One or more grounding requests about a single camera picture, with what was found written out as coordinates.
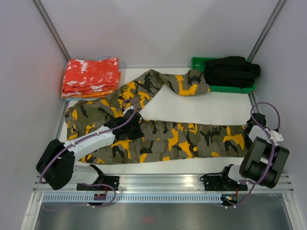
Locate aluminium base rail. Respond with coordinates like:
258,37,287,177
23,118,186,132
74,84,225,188
32,174,294,194

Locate black trousers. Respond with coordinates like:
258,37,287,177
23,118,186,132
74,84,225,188
203,56,261,89

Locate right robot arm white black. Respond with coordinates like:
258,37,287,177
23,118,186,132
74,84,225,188
218,113,289,191

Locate camouflage yellow green trousers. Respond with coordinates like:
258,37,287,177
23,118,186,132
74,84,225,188
65,69,248,165

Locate red white folded trousers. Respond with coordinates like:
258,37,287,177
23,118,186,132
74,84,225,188
61,57,120,96

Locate green plastic tray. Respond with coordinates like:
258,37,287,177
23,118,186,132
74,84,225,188
191,57,256,94

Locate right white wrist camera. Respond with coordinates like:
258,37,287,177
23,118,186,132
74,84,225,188
270,130,283,143

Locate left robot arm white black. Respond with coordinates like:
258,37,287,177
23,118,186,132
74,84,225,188
35,109,144,190

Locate left corner aluminium post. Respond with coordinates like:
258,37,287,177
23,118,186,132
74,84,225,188
31,0,71,61

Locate right corner aluminium post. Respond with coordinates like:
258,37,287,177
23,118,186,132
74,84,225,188
248,0,287,62

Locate orange folded trousers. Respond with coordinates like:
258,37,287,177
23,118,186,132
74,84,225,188
61,71,122,100

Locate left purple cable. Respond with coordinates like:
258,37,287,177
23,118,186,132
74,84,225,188
39,99,138,184

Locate white slotted cable duct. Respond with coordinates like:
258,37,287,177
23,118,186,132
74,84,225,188
43,193,222,204

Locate corner aluminium post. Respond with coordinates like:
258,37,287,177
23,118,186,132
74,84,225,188
31,0,71,61
248,0,287,62

